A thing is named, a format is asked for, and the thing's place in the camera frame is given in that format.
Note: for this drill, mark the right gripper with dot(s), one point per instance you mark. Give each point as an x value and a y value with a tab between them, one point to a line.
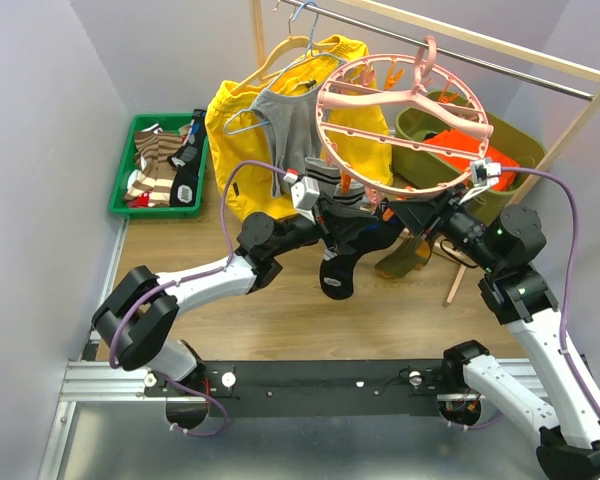
430	212

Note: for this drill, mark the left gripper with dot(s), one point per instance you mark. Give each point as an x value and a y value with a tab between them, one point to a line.
329	223

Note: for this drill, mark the black patterned sock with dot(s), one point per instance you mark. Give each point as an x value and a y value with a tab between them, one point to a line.
336	272
187	161

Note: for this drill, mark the orange clothes peg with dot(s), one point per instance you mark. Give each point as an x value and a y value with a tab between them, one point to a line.
387	215

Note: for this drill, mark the olive striped sock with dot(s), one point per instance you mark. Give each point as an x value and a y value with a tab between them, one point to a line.
391	266
417	254

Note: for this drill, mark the pink round clip hanger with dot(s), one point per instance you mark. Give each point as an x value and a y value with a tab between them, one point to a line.
338	93

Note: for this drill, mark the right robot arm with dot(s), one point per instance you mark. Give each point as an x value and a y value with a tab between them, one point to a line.
564	424

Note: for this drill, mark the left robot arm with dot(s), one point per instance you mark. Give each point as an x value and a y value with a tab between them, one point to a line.
136	318

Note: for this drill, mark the wooden clothes hanger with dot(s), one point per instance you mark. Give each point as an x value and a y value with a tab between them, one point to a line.
266	64

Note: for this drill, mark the olive green plastic bin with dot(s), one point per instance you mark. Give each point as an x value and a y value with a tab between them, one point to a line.
423	169

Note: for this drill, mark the orange cloth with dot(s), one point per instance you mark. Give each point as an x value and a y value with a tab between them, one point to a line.
457	140

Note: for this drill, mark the yellow shorts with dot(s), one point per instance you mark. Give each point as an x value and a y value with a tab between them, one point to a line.
240	161

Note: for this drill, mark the grey tank top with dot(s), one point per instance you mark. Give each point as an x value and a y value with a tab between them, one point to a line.
290	127

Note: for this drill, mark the brown striped sock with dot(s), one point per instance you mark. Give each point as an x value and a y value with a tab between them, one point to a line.
156	178

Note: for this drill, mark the green plastic tray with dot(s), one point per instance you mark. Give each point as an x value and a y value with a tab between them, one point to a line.
130	167

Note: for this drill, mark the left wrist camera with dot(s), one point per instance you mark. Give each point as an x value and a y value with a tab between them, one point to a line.
304	194

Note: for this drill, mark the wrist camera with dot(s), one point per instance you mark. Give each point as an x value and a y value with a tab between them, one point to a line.
304	194
484	174

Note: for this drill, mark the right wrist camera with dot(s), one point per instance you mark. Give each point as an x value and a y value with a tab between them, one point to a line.
484	174

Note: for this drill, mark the blue wire hanger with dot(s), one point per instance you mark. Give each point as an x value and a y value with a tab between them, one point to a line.
309	55

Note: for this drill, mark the metal hanging rail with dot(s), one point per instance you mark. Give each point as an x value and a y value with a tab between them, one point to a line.
486	65

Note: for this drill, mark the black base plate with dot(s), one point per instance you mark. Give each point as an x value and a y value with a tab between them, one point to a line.
250	389

